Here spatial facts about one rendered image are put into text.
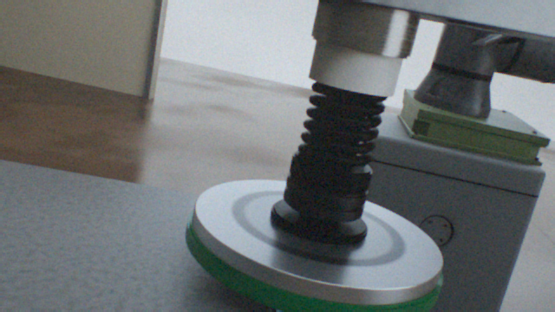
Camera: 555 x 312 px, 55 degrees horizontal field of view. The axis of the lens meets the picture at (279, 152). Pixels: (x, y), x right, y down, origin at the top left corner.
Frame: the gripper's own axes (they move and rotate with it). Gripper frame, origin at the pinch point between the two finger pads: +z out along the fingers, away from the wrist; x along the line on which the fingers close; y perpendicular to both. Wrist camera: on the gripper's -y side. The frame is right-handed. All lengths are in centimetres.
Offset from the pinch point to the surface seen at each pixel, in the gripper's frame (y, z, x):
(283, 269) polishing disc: 96, -19, 10
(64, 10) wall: -188, 453, 63
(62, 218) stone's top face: 98, 5, 15
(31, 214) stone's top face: 99, 7, 14
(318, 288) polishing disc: 95, -22, 11
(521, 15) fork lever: 80, -27, -6
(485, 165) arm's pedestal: 5.0, -9.5, 32.7
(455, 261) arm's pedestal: 9, -9, 56
